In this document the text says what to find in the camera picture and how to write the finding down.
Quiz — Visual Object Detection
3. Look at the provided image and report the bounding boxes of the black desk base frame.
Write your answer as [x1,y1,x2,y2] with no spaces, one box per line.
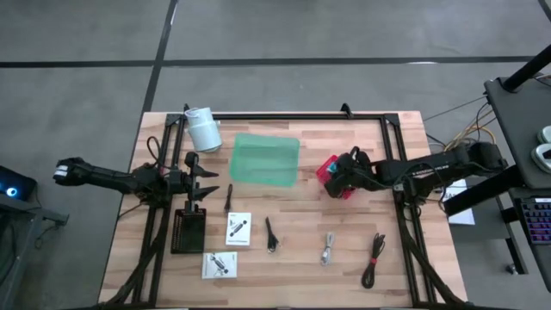
[443,165,551,294]

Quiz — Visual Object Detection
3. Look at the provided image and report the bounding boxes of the white paper sheet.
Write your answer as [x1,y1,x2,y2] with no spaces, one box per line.
[443,178,476,226]

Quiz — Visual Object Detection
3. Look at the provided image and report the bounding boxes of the black pole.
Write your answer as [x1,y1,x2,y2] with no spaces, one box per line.
[502,42,551,93]

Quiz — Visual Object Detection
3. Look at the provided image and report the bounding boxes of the black device with blue light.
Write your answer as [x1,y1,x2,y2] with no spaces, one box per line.
[0,165,38,202]

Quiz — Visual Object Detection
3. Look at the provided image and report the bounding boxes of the yellow floor cable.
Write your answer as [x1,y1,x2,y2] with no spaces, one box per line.
[443,122,497,152]

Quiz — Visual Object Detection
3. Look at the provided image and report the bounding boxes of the black cable with red tie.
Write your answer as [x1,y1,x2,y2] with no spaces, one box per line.
[361,232,387,289]

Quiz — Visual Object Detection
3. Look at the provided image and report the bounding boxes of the black desk top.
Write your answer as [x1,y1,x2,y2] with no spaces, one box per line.
[484,75,551,190]

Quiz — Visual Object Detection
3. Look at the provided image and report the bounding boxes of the black plastic basket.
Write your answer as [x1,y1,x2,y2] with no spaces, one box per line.
[170,208,207,255]

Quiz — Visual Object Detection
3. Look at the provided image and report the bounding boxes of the grey metal stand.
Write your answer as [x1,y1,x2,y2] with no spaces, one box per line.
[0,201,70,310]

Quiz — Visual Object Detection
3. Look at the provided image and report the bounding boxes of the red plastic basket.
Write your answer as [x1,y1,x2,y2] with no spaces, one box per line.
[315,153,358,201]

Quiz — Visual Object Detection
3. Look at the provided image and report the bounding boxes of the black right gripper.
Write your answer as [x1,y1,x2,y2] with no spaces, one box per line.
[323,146,374,200]

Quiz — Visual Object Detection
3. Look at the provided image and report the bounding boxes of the white cable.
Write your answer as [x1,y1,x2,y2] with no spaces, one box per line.
[319,232,336,265]

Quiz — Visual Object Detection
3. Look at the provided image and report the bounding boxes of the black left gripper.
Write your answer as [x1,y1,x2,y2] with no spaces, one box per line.
[170,150,220,214]

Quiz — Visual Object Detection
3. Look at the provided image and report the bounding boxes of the green translucent plastic bin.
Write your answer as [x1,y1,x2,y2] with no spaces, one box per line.
[228,133,301,188]

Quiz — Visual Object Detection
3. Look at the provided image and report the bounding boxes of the backlit black keyboard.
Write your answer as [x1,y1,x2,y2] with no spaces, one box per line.
[519,198,551,245]

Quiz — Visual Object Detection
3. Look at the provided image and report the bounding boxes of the white printed product box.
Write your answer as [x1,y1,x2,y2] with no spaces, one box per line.
[201,251,238,280]
[225,211,252,247]

